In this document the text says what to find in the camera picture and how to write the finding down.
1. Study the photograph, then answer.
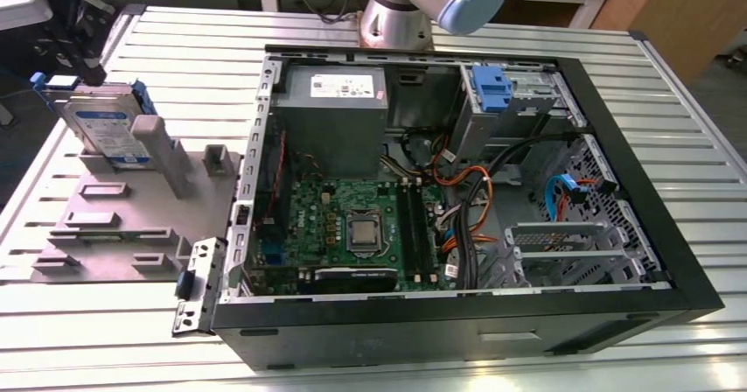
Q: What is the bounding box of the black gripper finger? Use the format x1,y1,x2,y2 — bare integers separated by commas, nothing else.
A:
54,28,108,86

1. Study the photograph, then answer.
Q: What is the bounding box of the hard disk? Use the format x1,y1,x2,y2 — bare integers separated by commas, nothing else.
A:
32,71,162,171

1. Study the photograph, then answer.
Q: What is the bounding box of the blue wire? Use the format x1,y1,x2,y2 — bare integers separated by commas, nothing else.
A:
545,171,588,223

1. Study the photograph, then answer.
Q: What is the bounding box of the metal disk bay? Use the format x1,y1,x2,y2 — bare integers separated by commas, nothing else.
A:
492,220,660,288

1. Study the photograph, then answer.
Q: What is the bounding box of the grey parts rack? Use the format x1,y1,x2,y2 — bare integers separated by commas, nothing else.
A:
32,114,245,284

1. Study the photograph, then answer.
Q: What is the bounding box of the grey power supply unit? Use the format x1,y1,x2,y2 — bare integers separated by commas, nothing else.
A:
272,65,391,179

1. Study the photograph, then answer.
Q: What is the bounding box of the green motherboard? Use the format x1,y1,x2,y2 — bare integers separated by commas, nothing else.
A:
253,178,460,295

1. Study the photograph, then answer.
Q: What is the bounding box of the silver CPU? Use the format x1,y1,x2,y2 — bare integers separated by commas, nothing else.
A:
348,220,381,247

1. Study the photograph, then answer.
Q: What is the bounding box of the CPU socket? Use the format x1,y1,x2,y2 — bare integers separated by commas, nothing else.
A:
343,207,388,260

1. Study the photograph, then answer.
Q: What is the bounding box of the black graphics card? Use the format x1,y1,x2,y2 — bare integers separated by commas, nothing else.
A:
246,263,401,297

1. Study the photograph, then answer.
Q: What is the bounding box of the black RAM slot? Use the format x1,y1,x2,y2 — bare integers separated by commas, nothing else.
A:
397,177,427,284
412,177,443,284

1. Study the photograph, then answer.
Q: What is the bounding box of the silver optical drive cage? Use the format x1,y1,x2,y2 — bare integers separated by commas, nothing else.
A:
452,61,588,164

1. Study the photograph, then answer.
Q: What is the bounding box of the blue plastic drive latch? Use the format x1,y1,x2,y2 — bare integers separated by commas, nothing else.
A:
471,65,515,114

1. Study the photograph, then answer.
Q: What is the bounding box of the black PC case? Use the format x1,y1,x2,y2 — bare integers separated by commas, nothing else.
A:
209,44,727,371

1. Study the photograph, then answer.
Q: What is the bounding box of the wooden cabinet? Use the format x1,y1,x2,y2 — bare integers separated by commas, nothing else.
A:
588,0,747,85

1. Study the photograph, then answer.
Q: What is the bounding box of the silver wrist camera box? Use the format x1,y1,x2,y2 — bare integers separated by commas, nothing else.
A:
0,0,37,31

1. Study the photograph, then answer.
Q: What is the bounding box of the metal hinged card bracket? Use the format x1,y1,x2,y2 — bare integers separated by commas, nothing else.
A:
170,235,229,337

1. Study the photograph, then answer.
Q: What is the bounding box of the orange red wire bundle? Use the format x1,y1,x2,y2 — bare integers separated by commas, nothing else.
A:
428,133,503,262

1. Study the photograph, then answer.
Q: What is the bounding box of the red wire with black plug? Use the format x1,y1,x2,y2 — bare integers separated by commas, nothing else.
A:
559,177,619,221

